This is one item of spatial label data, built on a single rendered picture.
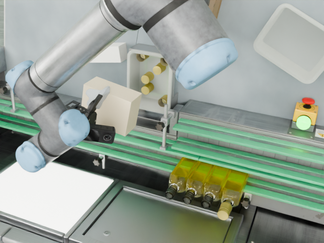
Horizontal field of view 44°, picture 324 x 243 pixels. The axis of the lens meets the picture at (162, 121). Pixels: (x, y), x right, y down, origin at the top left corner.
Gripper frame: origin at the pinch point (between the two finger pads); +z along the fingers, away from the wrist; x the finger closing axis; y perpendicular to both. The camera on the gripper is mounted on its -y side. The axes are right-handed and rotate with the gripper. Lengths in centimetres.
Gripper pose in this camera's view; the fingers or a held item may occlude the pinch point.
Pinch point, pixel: (108, 107)
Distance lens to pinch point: 124.5
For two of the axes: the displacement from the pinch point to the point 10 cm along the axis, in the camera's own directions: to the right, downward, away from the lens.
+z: 3.9, -4.0, 8.3
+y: -9.0, -3.5, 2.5
